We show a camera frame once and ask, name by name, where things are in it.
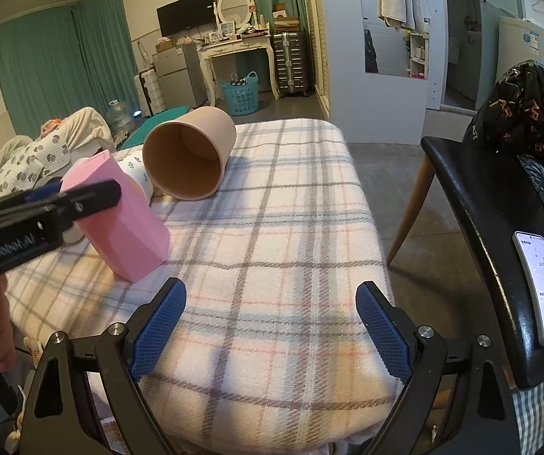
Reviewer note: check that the clear water jug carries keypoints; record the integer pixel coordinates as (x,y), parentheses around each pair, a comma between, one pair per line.
(120,116)

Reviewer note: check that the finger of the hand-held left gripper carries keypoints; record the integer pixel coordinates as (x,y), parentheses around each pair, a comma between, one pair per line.
(47,187)
(93,200)

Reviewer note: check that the pink cup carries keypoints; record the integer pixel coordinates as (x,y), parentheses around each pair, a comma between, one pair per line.
(125,232)

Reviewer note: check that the silver suitcase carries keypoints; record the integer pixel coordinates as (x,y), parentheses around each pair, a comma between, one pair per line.
(292,64)

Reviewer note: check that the black floral garment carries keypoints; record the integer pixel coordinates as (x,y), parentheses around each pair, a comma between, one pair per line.
(527,118)

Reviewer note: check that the plaid blanket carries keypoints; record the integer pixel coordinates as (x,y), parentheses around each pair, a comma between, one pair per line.
(262,265)

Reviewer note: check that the beige cloth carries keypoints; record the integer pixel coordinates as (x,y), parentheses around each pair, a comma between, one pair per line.
(85,125)

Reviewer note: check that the grey small fridge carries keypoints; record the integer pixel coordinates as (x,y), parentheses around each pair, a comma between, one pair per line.
(179,73)

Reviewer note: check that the blue checked cloth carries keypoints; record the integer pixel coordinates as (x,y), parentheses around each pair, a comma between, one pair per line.
(530,417)

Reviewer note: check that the black chair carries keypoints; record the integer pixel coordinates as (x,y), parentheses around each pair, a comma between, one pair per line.
(480,227)

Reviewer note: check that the paw print cloth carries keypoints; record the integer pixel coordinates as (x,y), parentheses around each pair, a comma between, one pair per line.
(30,161)

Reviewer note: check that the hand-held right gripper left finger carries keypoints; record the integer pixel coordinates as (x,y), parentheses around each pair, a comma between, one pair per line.
(158,329)

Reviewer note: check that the cardboard box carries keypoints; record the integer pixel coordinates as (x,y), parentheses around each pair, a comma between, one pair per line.
(285,21)

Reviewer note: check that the oval white mirror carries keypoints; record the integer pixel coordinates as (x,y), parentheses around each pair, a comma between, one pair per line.
(234,5)

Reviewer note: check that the black television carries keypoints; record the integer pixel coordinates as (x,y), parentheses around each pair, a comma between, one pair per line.
(186,13)

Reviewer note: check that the white fridge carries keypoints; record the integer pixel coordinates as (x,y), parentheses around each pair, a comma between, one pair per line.
(532,50)

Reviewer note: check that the blue laundry basket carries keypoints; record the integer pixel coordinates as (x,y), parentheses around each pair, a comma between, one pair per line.
(240,97)

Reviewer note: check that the teal cushion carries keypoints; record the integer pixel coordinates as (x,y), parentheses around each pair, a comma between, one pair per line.
(158,123)

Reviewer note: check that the brown paper cup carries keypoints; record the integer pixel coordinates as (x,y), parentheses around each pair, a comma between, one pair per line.
(191,151)

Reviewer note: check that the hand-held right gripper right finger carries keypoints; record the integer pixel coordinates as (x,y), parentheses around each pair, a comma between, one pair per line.
(383,331)

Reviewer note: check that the white suitcase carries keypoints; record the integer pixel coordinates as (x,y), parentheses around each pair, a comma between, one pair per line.
(148,92)

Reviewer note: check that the white dressing table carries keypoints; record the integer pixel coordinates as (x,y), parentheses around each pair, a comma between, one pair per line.
(234,50)

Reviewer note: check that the white leaf print cup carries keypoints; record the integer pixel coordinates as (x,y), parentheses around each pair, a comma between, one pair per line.
(134,173)

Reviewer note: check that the white storage shelf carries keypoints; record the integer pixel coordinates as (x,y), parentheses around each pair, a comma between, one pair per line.
(419,54)

